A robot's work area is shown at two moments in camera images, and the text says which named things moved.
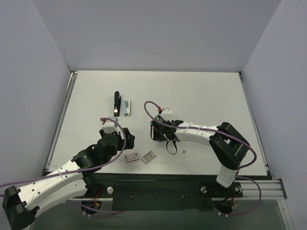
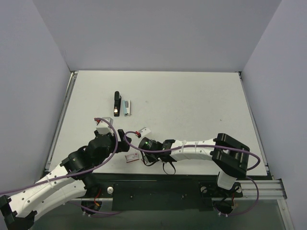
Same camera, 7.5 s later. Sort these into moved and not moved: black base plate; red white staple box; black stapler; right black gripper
Moved: right black gripper
Not moved: black base plate; red white staple box; black stapler
